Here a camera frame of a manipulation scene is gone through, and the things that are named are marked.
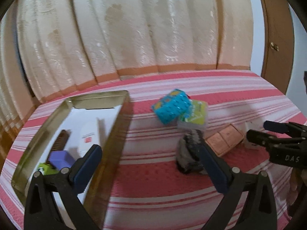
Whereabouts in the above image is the white USB charger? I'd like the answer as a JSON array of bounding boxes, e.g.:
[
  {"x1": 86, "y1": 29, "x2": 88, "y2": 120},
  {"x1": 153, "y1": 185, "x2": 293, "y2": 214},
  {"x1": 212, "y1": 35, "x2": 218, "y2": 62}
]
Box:
[{"x1": 244, "y1": 120, "x2": 267, "y2": 150}]

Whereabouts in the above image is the copper metal card case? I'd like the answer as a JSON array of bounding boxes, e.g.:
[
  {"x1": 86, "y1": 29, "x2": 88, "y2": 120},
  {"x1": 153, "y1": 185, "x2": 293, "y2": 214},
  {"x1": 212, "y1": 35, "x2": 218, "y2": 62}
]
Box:
[{"x1": 205, "y1": 124, "x2": 244, "y2": 157}]

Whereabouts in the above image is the green soccer ball brick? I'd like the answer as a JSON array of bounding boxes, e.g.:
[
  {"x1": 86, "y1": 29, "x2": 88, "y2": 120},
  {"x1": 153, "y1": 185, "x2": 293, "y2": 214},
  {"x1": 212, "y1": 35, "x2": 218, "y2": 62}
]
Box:
[{"x1": 36, "y1": 163, "x2": 59, "y2": 176}]

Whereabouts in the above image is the purple cube block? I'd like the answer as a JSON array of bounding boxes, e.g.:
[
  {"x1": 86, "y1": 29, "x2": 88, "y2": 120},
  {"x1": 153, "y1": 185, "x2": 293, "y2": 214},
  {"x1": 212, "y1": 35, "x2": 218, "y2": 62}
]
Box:
[{"x1": 48, "y1": 151, "x2": 75, "y2": 170}]

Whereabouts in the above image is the floss pick plastic box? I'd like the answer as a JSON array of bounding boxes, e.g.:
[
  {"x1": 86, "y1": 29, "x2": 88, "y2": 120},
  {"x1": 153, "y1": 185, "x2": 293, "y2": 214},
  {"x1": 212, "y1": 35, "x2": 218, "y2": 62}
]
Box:
[{"x1": 177, "y1": 99, "x2": 208, "y2": 132}]

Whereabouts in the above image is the brown comb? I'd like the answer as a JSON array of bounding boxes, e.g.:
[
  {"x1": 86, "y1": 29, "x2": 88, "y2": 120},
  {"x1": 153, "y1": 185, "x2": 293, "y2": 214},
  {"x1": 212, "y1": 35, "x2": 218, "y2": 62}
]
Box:
[{"x1": 46, "y1": 130, "x2": 70, "y2": 164}]

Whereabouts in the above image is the blue toy brick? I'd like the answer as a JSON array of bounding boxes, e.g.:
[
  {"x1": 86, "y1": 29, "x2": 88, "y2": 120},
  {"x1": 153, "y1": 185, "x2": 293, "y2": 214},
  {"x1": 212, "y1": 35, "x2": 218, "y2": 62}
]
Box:
[{"x1": 151, "y1": 89, "x2": 191, "y2": 125}]

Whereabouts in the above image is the white cardboard box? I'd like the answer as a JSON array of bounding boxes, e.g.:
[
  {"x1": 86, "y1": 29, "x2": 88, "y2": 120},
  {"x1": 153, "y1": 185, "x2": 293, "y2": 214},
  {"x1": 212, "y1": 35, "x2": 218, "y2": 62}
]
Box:
[{"x1": 78, "y1": 118, "x2": 100, "y2": 157}]

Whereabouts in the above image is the person's right hand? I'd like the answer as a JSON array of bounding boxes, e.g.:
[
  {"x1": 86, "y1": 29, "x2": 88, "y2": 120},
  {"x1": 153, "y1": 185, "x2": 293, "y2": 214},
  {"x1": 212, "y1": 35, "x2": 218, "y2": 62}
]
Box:
[{"x1": 287, "y1": 168, "x2": 307, "y2": 206}]

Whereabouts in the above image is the brown wooden door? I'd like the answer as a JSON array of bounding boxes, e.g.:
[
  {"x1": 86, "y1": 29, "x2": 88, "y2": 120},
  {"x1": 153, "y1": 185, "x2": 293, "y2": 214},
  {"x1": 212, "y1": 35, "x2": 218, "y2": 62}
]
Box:
[{"x1": 261, "y1": 0, "x2": 295, "y2": 94}]

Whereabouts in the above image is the brass door knob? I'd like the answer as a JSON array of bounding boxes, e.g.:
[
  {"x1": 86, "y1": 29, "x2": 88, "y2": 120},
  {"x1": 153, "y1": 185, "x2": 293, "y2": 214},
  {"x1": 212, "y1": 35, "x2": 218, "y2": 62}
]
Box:
[{"x1": 270, "y1": 42, "x2": 279, "y2": 51}]

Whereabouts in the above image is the gold rectangular tin box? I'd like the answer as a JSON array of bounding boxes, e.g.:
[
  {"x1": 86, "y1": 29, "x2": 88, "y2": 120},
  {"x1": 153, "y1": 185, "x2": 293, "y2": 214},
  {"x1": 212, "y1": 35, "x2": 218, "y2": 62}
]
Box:
[{"x1": 12, "y1": 90, "x2": 133, "y2": 229}]

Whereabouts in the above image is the pink striped table cloth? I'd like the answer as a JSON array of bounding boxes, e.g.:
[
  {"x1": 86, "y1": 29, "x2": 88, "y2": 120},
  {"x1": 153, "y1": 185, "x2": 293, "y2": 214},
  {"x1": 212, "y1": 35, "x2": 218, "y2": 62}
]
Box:
[{"x1": 0, "y1": 70, "x2": 307, "y2": 230}]

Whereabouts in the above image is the cream floral curtain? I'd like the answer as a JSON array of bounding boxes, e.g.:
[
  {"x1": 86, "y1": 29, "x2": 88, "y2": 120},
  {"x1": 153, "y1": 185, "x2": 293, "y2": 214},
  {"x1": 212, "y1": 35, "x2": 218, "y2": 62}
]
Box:
[{"x1": 1, "y1": 0, "x2": 253, "y2": 128}]

